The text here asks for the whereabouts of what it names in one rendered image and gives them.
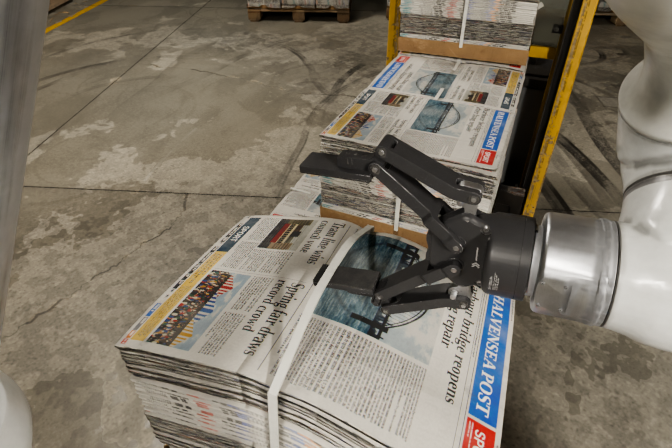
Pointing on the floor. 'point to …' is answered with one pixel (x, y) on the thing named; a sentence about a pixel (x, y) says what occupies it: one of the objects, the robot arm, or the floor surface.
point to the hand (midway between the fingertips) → (322, 221)
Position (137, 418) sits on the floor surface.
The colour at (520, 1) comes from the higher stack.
